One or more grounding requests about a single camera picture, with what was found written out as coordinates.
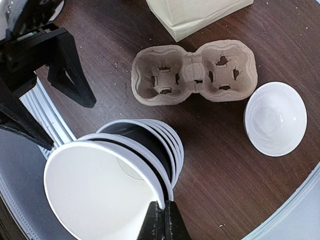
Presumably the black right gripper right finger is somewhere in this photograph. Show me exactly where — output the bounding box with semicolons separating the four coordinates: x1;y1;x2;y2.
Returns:
137;201;191;240

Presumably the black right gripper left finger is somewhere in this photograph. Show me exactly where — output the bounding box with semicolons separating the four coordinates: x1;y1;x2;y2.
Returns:
32;27;97;108

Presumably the stack of paper cups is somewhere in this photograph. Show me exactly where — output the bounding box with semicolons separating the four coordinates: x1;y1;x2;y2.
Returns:
43;119;184;240

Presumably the white round ceramic bowl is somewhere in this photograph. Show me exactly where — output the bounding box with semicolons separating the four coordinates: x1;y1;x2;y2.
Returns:
243;81;308;157

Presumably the brown pulp cup carrier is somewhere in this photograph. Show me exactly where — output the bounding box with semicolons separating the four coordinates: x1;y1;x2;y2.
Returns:
131;39;258;107

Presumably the aluminium front rail base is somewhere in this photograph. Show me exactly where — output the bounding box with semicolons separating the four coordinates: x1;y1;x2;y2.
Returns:
0;81;75;240

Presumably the cream paper bag with handles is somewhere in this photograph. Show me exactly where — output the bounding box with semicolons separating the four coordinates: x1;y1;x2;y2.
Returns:
146;0;254;42

